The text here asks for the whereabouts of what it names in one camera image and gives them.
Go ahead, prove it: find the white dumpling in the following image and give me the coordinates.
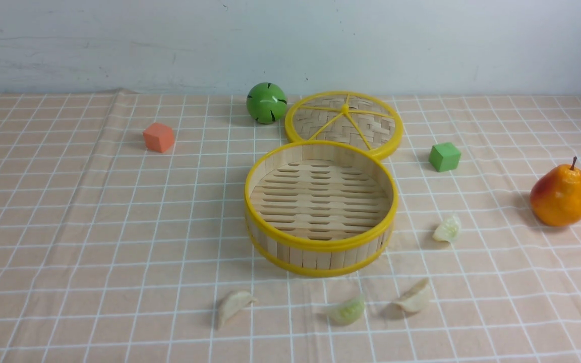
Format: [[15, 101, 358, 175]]
[[216, 289, 258, 329], [392, 278, 432, 313]]

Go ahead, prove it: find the green toy ball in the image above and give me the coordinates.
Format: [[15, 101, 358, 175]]
[[246, 82, 287, 124]]

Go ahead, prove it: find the pale green dumpling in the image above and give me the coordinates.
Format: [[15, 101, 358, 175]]
[[433, 213, 461, 244]]

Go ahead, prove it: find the bamboo steamer lid yellow rim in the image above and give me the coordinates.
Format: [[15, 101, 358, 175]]
[[284, 90, 404, 159]]

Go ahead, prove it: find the orange red toy pear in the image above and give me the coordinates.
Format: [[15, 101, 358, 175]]
[[530, 156, 581, 227]]

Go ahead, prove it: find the green foam cube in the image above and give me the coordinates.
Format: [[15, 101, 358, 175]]
[[429, 142, 462, 172]]

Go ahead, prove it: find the checkered beige tablecloth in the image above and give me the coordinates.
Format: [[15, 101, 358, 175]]
[[0, 91, 581, 362]]

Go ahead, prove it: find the bamboo steamer tray yellow rim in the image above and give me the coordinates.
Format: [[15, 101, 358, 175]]
[[244, 141, 398, 277]]

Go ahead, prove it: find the orange foam cube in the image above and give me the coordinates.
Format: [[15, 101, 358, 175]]
[[142, 123, 176, 153]]

